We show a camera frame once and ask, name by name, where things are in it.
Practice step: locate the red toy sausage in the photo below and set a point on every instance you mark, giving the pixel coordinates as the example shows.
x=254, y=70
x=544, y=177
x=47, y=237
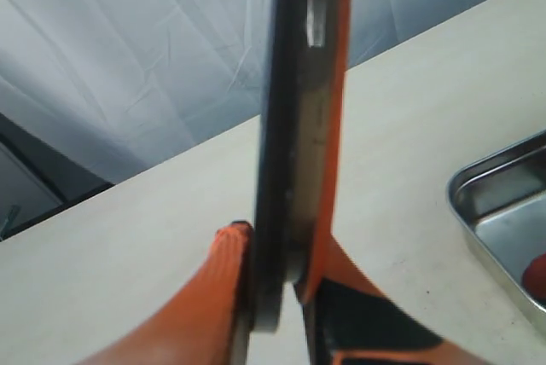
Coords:
x=533, y=279

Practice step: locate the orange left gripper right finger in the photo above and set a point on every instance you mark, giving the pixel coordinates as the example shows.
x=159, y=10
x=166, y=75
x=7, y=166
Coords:
x=348, y=320

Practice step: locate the steel two-compartment lunch box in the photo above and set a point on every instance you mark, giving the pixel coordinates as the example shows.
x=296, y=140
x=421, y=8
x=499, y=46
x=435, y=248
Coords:
x=500, y=204

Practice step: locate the dark cabinet at left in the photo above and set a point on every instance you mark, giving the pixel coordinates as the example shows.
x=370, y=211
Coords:
x=37, y=182

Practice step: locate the dark transparent lid orange seal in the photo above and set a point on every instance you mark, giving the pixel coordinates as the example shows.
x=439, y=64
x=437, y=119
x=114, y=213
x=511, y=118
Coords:
x=298, y=151

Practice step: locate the grey wrinkled backdrop cloth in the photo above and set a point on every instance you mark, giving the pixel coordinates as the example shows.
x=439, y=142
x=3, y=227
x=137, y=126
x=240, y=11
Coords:
x=111, y=88

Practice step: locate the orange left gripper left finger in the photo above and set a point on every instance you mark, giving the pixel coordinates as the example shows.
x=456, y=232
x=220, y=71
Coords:
x=206, y=322

